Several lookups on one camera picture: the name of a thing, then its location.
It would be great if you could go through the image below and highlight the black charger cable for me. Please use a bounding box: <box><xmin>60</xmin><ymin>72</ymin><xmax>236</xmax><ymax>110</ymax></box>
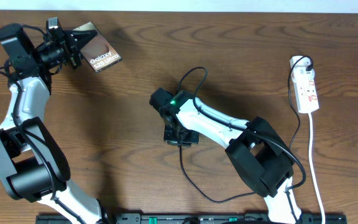
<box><xmin>178</xmin><ymin>55</ymin><xmax>314</xmax><ymax>204</ymax></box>

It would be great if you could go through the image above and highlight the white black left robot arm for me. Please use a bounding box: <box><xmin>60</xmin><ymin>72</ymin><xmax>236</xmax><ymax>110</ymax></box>
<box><xmin>0</xmin><ymin>17</ymin><xmax>109</xmax><ymax>223</ymax></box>

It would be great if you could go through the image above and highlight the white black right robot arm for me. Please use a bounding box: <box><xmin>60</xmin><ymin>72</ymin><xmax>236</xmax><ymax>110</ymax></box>
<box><xmin>149</xmin><ymin>88</ymin><xmax>301</xmax><ymax>223</ymax></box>

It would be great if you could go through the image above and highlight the white power strip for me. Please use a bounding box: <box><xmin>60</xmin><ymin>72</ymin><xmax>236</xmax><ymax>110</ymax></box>
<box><xmin>291</xmin><ymin>69</ymin><xmax>319</xmax><ymax>114</ymax></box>

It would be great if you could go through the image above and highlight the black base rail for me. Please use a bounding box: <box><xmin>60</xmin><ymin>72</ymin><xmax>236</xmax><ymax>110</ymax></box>
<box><xmin>35</xmin><ymin>213</ymin><xmax>347</xmax><ymax>224</ymax></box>

